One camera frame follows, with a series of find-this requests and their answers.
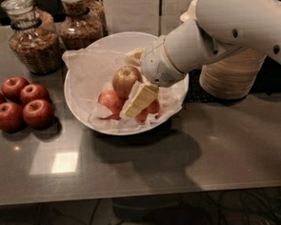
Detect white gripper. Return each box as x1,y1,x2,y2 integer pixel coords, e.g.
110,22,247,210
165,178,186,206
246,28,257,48
120,35,186,118

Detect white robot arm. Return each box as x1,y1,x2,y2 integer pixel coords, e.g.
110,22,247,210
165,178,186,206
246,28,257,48
123,0,281,118

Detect top red-yellow apple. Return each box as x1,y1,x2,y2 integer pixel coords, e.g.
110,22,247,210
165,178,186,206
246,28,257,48
111,66,142,99

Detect right apple in bowl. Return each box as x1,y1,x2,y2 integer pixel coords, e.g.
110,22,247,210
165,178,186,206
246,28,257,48
135,99,160,123

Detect apple in bowl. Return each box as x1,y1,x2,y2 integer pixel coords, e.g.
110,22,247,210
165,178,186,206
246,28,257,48
98,90,125,120
135,99,160,123

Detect left apple in bowl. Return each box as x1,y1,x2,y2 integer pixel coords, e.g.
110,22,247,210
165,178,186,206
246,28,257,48
98,90,125,120

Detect white bowl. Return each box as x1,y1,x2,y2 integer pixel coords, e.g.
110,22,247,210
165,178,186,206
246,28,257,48
59,28,193,140

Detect red apple front right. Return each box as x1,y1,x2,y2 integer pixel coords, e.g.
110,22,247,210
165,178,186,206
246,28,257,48
22,99,54,130

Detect red apple back right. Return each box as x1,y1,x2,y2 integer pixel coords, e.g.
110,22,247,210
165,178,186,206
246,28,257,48
19,84,51,105

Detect red apple back left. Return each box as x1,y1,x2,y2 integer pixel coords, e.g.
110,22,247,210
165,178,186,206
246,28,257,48
1,76,29,102

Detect red apple front left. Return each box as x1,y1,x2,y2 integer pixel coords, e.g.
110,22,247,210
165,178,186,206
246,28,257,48
0,102,24,133

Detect white tissue paper liner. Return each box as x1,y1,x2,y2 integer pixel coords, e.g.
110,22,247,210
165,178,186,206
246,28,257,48
61,41,184,134

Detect back glass granola jar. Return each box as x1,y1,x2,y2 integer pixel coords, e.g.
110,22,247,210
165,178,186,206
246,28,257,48
58,0,104,50

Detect glass granola jar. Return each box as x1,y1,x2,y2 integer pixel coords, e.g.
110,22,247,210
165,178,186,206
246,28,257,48
58,0,104,50
0,0,61,75

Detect left stack paper bowls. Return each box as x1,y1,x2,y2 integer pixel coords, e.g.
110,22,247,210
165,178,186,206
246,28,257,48
179,0,198,23

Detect front glass granola jar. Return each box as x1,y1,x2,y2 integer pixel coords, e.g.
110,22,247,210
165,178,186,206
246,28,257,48
0,0,61,75

